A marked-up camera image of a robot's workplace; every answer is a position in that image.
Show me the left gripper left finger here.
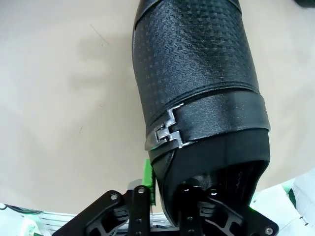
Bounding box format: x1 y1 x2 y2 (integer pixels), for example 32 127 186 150
53 158 158 236

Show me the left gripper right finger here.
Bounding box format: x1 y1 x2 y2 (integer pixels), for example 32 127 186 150
176 179 279 236

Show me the black leather buckle shoe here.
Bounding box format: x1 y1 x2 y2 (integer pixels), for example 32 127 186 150
131 0 273 227

